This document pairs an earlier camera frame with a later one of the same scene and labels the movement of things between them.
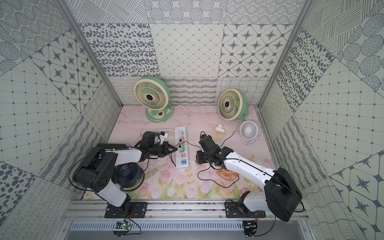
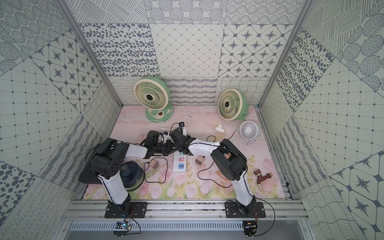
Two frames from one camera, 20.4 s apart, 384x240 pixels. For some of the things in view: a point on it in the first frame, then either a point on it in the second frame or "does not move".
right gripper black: (198, 157) → (188, 136)
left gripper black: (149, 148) does not move
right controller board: (250, 227) does not move
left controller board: (122, 228) does not move
